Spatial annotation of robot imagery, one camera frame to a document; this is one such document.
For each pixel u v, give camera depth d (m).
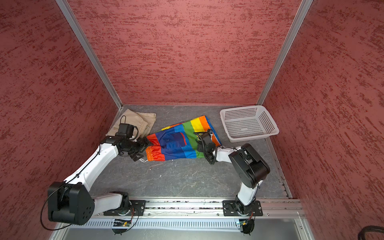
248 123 1.10
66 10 0.71
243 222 0.73
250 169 0.47
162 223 0.78
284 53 0.89
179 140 0.95
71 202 0.39
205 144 0.75
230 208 0.74
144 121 1.04
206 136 0.74
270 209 0.76
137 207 0.74
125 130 0.66
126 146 0.65
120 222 0.73
